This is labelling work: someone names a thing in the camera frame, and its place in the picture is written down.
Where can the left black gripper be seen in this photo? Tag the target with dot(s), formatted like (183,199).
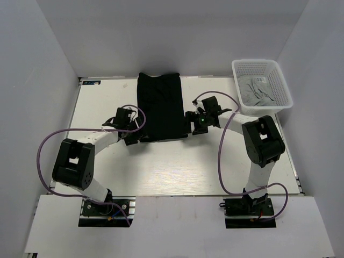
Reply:
(133,134)

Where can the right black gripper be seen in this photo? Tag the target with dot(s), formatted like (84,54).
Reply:
(193,122)

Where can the black t shirt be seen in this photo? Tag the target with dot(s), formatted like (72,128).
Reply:
(161,100)

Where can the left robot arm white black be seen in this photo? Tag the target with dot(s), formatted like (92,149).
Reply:
(75,162)

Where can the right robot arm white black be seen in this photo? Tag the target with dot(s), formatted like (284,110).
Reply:
(263,144)

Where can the blue label sticker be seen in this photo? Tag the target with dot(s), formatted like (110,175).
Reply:
(92,82)

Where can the grey t shirt in basket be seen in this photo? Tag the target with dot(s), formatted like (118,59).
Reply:
(255,91)

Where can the white plastic basket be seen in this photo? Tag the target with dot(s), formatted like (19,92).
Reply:
(272,72)

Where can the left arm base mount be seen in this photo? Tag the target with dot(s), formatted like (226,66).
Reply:
(120,215)

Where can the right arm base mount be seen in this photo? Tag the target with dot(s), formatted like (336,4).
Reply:
(239,215)

